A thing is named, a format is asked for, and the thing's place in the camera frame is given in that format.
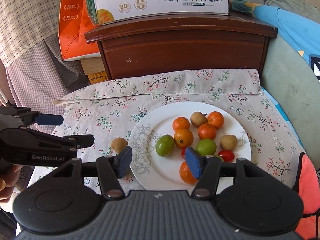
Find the person hand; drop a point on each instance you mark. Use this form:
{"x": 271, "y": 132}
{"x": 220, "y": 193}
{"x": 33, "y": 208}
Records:
{"x": 8, "y": 181}

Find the green sofa cushion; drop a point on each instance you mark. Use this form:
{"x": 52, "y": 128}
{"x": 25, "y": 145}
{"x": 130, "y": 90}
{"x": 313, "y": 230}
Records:
{"x": 290, "y": 80}

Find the purple checkered cloth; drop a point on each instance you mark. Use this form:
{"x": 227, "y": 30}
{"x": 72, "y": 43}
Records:
{"x": 30, "y": 53}

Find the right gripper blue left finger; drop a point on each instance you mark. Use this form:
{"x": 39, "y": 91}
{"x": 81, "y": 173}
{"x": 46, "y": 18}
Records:
{"x": 111, "y": 169}

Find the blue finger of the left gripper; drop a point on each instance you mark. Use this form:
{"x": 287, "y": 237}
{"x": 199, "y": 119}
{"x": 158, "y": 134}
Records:
{"x": 49, "y": 119}
{"x": 81, "y": 141}

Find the floral tablecloth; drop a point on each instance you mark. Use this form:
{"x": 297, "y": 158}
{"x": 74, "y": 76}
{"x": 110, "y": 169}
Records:
{"x": 132, "y": 108}

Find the orange tangerine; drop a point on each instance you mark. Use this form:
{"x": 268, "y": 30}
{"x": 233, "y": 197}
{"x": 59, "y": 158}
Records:
{"x": 207, "y": 131}
{"x": 186, "y": 175}
{"x": 216, "y": 119}
{"x": 180, "y": 123}
{"x": 183, "y": 138}

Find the brown longan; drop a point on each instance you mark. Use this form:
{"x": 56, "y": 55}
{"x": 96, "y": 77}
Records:
{"x": 228, "y": 142}
{"x": 198, "y": 119}

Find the blue cushion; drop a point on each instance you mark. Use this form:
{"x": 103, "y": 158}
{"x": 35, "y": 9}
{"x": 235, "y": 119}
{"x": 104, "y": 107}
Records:
{"x": 301, "y": 33}

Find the lone brown kiwi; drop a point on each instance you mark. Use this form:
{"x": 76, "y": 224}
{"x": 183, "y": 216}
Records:
{"x": 118, "y": 144}

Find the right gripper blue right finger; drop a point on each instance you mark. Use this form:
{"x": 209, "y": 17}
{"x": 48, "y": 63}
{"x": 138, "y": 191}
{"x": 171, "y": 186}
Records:
{"x": 206, "y": 170}

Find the dark wooden cabinet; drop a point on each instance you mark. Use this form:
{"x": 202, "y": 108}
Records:
{"x": 172, "y": 42}

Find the orange tangerine bottom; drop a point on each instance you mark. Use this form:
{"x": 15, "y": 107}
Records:
{"x": 180, "y": 123}

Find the red cherry tomato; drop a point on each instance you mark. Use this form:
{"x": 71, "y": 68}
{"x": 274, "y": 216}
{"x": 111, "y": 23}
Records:
{"x": 183, "y": 153}
{"x": 226, "y": 155}

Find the cardboard box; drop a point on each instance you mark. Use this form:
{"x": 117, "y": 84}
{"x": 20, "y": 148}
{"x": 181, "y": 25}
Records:
{"x": 94, "y": 69}

